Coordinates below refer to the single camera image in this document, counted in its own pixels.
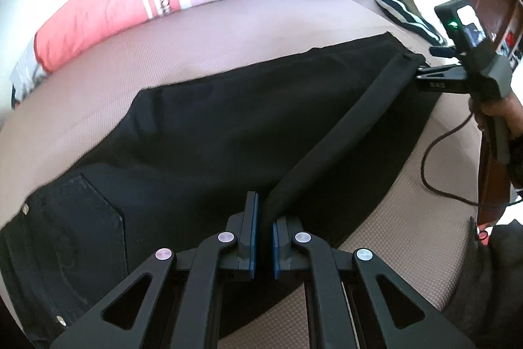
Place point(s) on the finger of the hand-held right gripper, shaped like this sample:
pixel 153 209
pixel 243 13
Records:
pixel 437 70

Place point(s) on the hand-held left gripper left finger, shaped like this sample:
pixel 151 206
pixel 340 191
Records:
pixel 253 238

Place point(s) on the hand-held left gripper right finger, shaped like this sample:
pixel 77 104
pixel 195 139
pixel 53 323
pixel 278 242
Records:
pixel 276 246

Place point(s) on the black pants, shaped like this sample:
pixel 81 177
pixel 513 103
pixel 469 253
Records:
pixel 204 128

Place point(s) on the person's right hand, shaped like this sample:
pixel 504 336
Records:
pixel 512 116

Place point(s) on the dark white-striped garment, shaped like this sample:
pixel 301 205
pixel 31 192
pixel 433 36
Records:
pixel 404 11

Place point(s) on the brown wooden board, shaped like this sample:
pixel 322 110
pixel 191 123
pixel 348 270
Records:
pixel 492 189

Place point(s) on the person's leg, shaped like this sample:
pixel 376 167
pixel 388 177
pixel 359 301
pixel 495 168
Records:
pixel 490 283

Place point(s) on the pink patchwork pillow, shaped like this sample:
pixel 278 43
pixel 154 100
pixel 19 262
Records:
pixel 102 18

